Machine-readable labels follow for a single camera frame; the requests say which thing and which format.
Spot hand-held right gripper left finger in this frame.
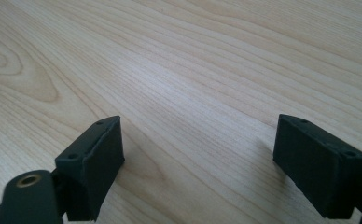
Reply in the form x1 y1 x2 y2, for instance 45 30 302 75
54 115 126 222

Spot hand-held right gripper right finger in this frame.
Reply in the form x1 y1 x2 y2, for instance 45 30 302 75
272 113 362 219

